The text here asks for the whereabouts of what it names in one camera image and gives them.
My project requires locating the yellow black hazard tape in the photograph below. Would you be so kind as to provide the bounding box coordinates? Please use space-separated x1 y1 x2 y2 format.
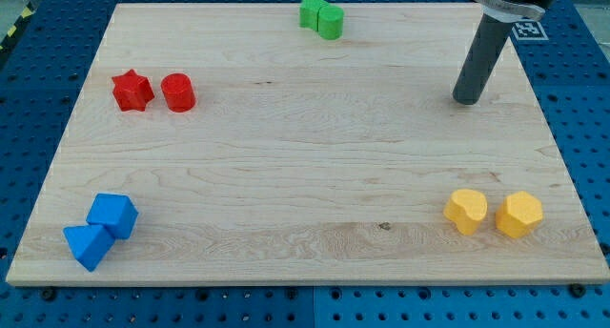
1 2 35 53

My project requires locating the black white fiducial marker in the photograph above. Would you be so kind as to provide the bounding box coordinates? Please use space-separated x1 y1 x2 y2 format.
512 20 548 41

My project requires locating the green cylinder block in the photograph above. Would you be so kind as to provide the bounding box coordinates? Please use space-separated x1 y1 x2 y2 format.
317 5 344 40

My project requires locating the yellow hexagon block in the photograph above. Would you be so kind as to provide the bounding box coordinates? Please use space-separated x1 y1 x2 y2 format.
495 191 544 238

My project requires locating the yellow heart block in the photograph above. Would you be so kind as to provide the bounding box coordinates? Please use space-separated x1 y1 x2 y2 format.
443 189 488 236

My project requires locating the red star block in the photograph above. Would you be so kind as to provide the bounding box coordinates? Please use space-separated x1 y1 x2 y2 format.
112 69 154 112

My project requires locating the light wooden board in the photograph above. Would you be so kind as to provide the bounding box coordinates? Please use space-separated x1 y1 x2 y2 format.
7 3 609 287

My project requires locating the blue triangle block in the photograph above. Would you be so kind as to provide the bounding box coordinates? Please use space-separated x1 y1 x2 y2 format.
63 225 115 272

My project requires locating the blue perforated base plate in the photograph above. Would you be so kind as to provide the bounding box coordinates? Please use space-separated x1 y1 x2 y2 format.
1 0 609 327

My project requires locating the blue cube block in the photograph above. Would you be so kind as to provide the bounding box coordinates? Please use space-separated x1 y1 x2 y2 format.
86 194 138 239

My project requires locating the red cylinder block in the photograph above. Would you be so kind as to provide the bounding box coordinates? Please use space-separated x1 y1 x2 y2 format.
161 73 196 113

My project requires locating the green star block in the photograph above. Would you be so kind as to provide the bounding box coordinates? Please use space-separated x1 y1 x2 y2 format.
299 0 328 31

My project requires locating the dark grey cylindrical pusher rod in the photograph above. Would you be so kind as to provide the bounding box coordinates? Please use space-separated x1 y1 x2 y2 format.
452 13 512 105

